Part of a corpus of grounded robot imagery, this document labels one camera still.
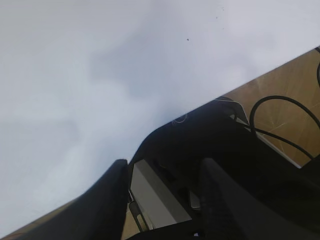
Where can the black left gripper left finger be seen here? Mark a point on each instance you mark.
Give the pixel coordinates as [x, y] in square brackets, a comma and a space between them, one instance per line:
[98, 214]

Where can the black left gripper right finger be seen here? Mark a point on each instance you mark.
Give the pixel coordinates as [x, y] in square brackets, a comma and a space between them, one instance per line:
[231, 213]

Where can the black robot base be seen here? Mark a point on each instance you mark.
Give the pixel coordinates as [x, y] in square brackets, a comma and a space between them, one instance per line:
[180, 148]

